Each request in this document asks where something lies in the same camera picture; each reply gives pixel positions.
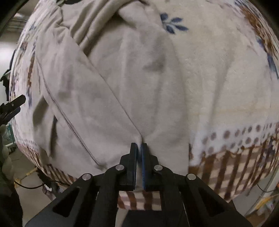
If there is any beige fleece garment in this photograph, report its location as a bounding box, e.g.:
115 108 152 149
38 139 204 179
32 1 188 177

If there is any floral fleece blanket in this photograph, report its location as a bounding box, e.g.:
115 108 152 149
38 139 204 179
9 1 278 201

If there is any black cable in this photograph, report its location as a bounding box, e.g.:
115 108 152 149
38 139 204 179
14 180 72 190

